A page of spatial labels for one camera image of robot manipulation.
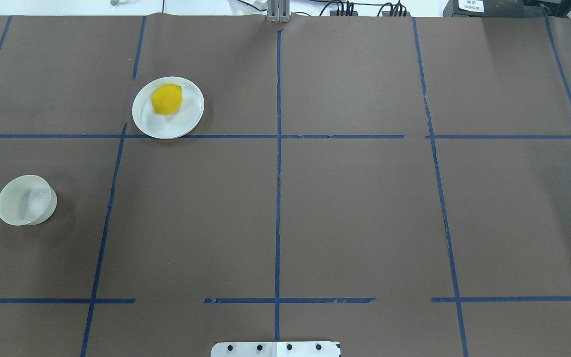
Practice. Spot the yellow lemon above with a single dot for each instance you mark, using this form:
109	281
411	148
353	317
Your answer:
167	99

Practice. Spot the white plate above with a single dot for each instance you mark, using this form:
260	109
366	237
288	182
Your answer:
181	122

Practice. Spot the white bowl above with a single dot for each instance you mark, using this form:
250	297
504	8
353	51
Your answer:
27	200

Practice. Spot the orange black connector board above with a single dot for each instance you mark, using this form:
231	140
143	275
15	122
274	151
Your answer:
344	9

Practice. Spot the black computer box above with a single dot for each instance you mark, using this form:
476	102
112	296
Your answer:
492	9

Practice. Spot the aluminium frame post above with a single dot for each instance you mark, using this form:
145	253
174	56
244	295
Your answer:
278	11

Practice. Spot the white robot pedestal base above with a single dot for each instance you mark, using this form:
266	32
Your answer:
277	349

